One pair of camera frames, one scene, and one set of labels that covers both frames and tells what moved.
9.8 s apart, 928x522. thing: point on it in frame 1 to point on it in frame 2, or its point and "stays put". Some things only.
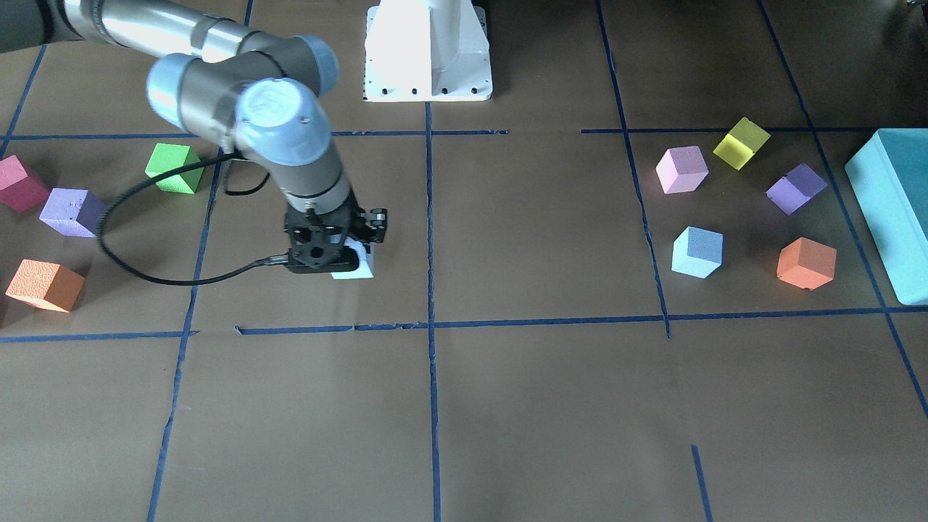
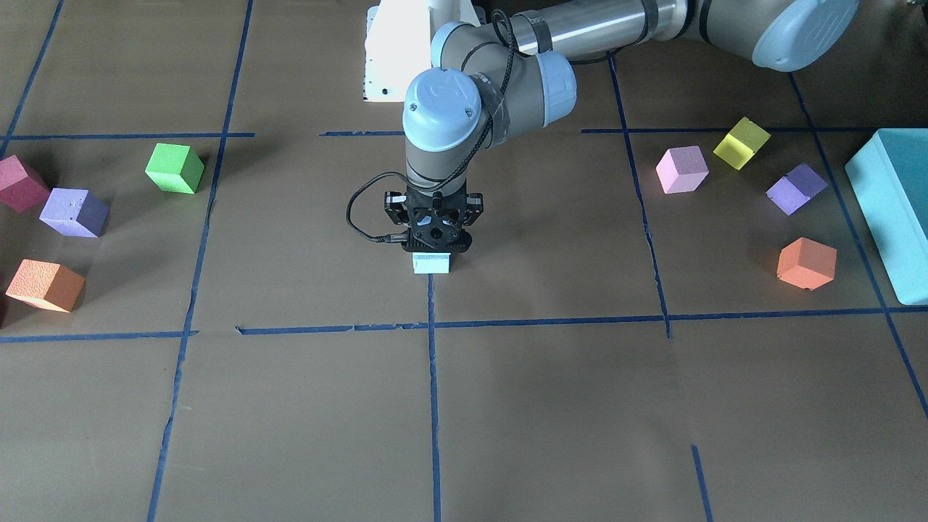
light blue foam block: (365, 269) to (431, 262)
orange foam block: (46, 284) stays put
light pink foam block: (681, 170) stays put
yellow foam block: (741, 143) stays put
